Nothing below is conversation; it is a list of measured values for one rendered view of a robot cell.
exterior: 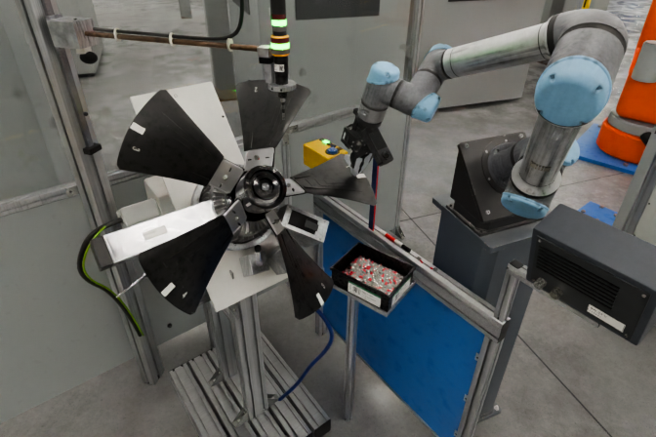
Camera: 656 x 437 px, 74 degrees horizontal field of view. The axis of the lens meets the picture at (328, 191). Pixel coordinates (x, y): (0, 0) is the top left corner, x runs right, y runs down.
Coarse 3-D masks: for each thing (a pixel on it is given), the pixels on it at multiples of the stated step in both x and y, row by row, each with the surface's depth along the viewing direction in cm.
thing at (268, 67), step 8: (264, 48) 104; (264, 56) 105; (272, 56) 106; (272, 64) 107; (272, 72) 107; (272, 80) 108; (288, 80) 111; (272, 88) 107; (280, 88) 106; (288, 88) 107
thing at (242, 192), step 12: (252, 168) 112; (264, 168) 114; (240, 180) 114; (252, 180) 112; (264, 180) 114; (276, 180) 116; (240, 192) 113; (252, 192) 112; (264, 192) 113; (276, 192) 114; (228, 204) 119; (252, 204) 111; (264, 204) 112; (276, 204) 113; (252, 216) 121
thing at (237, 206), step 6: (234, 204) 111; (240, 204) 113; (228, 210) 110; (234, 210) 112; (240, 210) 115; (228, 216) 111; (234, 216) 113; (240, 216) 116; (246, 216) 118; (228, 222) 112; (234, 222) 115; (240, 222) 117; (234, 228) 116
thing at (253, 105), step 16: (256, 80) 130; (240, 96) 129; (256, 96) 128; (272, 96) 127; (288, 96) 127; (304, 96) 127; (240, 112) 128; (256, 112) 126; (272, 112) 125; (288, 112) 124; (256, 128) 124; (272, 128) 122; (256, 144) 122; (272, 144) 120
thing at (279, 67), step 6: (276, 60) 105; (282, 60) 104; (276, 66) 105; (282, 66) 105; (276, 72) 106; (282, 72) 106; (288, 72) 107; (276, 78) 107; (282, 78) 107; (282, 84) 107; (282, 96) 109
